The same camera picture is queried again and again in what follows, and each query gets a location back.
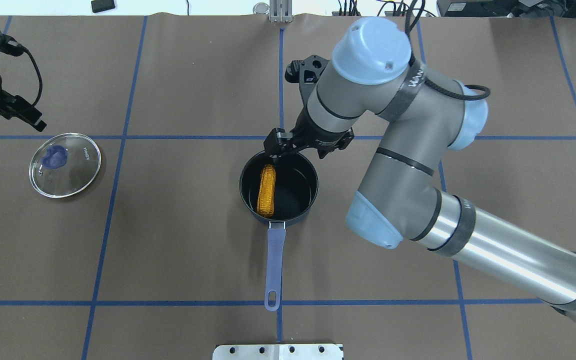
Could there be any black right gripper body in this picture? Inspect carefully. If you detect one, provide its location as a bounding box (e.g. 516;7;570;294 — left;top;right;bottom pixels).
282;107;355;158

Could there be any glass pot lid purple knob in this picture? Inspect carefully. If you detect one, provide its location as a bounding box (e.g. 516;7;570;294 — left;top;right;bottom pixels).
29;132;102;199

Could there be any yellow corn cob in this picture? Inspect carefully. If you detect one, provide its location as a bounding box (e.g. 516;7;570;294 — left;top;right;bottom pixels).
256;163;277;218

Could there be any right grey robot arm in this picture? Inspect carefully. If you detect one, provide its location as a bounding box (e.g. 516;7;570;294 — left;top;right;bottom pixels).
263;16;576;322

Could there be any dark blue pot purple handle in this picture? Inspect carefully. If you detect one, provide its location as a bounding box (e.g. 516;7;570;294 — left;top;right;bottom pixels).
238;152;319;312

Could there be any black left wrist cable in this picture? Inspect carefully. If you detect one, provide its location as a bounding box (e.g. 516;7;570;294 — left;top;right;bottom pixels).
0;25;44;108

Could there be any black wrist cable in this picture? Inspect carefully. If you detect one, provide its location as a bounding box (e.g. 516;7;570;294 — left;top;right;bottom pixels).
404;0;491;102
0;25;44;108

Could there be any aluminium frame post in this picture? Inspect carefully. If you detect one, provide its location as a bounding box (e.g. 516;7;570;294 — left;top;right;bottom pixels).
269;0;294;23

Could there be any small black pad with cable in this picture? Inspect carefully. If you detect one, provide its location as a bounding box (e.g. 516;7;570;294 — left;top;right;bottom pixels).
90;0;116;14

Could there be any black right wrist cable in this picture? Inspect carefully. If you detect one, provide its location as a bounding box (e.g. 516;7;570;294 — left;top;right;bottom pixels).
404;0;491;102

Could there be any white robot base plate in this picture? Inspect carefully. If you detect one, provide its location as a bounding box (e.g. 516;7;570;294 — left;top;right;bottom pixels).
212;343;345;360

